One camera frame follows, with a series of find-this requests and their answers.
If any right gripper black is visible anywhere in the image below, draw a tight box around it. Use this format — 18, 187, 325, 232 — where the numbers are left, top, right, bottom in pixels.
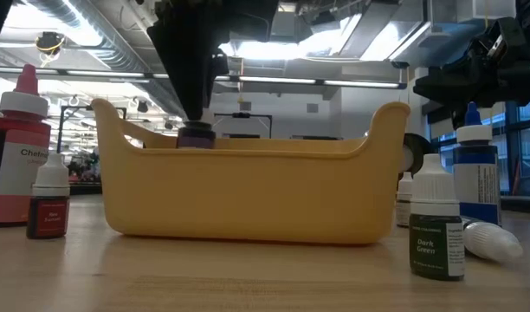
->
413, 55, 530, 129

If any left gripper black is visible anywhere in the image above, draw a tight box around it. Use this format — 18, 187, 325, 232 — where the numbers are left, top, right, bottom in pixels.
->
146, 0, 280, 121

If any large purple food coloring bottle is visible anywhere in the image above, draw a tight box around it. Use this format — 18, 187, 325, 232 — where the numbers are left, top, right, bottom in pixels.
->
175, 107, 217, 150

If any large blue food coloring bottle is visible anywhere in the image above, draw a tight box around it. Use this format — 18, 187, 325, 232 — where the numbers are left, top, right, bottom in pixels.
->
452, 101, 503, 227

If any small pale-label coloring bottle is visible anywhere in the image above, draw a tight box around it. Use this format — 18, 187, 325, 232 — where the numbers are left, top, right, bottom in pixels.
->
395, 171, 414, 229

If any yellow plastic bin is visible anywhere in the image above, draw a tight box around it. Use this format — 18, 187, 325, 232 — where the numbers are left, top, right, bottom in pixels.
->
90, 97, 411, 246

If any small dark food coloring bottle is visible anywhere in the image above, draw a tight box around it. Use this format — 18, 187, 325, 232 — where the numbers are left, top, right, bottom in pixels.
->
461, 215, 525, 263

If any large red food coloring bottle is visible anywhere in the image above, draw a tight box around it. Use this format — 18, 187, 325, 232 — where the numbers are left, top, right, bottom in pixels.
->
0, 63, 52, 228

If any small red food coloring bottle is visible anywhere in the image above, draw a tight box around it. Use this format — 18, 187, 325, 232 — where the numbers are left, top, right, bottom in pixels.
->
25, 152, 71, 240

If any small dark green coloring bottle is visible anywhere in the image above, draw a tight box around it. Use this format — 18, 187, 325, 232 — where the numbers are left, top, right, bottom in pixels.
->
408, 153, 466, 282

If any white cylinder roll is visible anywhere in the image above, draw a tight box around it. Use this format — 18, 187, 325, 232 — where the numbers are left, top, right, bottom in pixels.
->
397, 132, 432, 177

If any blue-lit window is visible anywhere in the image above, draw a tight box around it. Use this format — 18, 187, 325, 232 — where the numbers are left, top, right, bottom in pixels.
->
429, 100, 530, 196

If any white ceiling box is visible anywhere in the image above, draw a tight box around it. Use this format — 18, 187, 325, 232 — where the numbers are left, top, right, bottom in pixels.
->
457, 0, 518, 21

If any long ceiling light bar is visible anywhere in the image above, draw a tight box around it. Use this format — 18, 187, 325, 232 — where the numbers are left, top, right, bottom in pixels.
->
0, 64, 408, 90

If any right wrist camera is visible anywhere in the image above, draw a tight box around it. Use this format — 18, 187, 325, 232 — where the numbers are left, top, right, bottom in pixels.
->
467, 16, 530, 66

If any round silver ventilation duct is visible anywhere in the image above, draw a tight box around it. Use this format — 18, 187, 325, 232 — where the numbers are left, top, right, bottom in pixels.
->
13, 0, 188, 120

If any rectangular metal ceiling duct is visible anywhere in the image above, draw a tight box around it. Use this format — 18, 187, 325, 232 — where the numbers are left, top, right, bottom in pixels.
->
333, 0, 433, 62

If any tall black frame stand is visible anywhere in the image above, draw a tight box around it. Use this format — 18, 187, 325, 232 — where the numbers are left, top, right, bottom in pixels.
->
56, 105, 128, 153

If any black ceiling device yellow cable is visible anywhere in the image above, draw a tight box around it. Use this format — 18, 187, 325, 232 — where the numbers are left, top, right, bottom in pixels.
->
34, 30, 67, 67

